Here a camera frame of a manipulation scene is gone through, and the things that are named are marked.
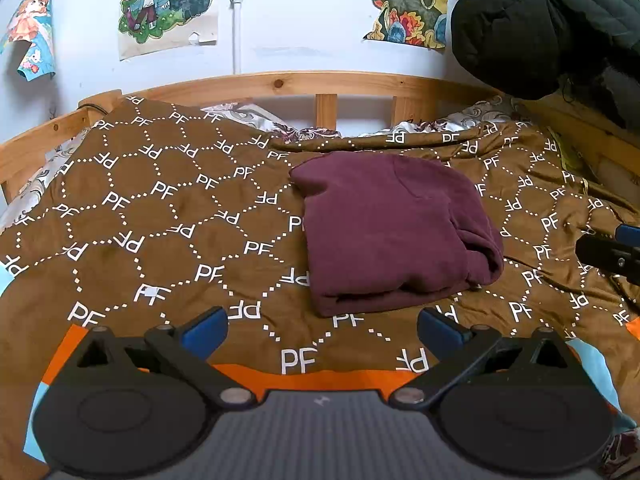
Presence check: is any brown printed blanket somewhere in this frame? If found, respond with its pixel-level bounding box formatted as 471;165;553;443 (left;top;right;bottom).
0;95;640;480

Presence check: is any lime green cloth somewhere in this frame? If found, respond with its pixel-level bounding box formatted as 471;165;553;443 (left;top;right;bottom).
547;127;588;181

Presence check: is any dark floral cloth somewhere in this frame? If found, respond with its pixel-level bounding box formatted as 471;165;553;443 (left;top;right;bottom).
597;427;640;478

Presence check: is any white wall pipe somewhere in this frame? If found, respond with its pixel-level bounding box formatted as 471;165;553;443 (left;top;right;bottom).
230;0;246;75

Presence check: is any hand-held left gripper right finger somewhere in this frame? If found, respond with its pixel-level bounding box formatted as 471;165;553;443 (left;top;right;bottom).
390;307;571;408

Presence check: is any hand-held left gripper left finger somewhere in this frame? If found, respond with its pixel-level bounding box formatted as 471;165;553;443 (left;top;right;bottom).
75;306;258;408

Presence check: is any maroon long-sleeve sweater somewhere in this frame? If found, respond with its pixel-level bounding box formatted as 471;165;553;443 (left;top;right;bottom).
289;152;505;318

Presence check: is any green cartoon character poster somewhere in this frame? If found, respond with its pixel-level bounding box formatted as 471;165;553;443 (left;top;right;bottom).
117;0;221;61

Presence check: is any colourful landscape poster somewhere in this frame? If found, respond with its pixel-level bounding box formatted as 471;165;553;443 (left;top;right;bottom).
354;0;448;51

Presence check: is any grey floral bed sheet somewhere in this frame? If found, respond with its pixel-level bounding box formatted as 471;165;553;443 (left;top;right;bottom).
0;95;521;231

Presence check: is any black puffer jacket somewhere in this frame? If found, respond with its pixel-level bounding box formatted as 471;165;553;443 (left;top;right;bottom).
450;0;640;128

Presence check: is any orange-haired figure poster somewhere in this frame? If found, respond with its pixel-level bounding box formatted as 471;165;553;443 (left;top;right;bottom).
0;0;57;81

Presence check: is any wooden bed frame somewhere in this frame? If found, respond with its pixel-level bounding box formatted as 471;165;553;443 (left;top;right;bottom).
0;71;640;206

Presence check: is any orange and light blue cloth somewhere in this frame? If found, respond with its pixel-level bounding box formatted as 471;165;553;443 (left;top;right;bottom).
22;322;640;461

